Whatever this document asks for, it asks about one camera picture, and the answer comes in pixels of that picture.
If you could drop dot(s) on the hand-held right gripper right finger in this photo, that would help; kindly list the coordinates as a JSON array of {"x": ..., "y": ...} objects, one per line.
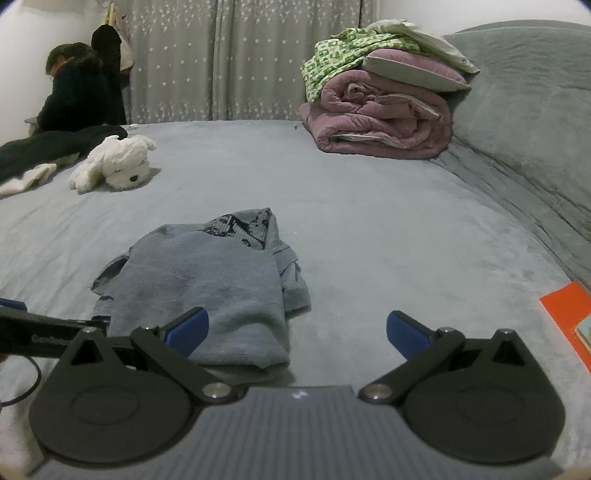
[{"x": 406, "y": 334}]

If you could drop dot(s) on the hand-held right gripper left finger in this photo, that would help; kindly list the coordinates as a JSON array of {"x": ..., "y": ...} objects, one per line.
[{"x": 189, "y": 332}]

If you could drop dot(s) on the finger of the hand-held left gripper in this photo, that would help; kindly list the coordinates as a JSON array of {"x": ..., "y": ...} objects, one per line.
[
  {"x": 46, "y": 321},
  {"x": 11, "y": 305}
]

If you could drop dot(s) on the grey knitted sweater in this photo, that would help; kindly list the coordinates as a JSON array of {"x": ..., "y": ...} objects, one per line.
[{"x": 207, "y": 286}]

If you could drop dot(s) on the white cloth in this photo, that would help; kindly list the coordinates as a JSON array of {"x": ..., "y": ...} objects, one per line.
[{"x": 27, "y": 177}]

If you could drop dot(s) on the grey bed sheet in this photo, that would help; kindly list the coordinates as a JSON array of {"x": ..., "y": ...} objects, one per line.
[{"x": 369, "y": 207}]

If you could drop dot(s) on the orange book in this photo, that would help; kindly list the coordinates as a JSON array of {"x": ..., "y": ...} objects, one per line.
[{"x": 561, "y": 309}]

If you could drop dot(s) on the black clothing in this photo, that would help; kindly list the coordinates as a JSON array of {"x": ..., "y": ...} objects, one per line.
[{"x": 41, "y": 147}]

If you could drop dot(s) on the white plush dog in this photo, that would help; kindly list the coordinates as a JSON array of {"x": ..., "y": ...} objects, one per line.
[{"x": 120, "y": 161}]

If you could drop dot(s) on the small pale book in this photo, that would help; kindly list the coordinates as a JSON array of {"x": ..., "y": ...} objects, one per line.
[{"x": 584, "y": 334}]

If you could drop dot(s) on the folded mauve quilt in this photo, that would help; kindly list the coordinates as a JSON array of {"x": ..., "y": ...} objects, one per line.
[{"x": 369, "y": 106}]

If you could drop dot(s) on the black hanging garment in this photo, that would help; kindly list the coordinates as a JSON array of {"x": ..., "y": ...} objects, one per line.
[{"x": 114, "y": 83}]

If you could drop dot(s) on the grey quilted blanket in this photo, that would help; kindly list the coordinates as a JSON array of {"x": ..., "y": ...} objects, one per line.
[{"x": 531, "y": 115}]

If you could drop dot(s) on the mauve and grey pillow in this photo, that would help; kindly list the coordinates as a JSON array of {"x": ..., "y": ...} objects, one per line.
[{"x": 415, "y": 69}]

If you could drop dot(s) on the grey star-patterned curtain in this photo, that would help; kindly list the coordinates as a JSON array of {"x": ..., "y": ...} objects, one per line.
[{"x": 231, "y": 60}]

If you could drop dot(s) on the beige hanging bag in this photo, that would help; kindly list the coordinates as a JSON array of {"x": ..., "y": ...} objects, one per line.
[{"x": 125, "y": 46}]

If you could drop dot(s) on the green patterned cloth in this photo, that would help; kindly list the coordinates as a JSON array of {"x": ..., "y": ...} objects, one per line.
[{"x": 341, "y": 55}]

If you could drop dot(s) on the wooden coat rack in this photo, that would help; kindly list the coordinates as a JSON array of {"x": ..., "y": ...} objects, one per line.
[{"x": 111, "y": 16}]

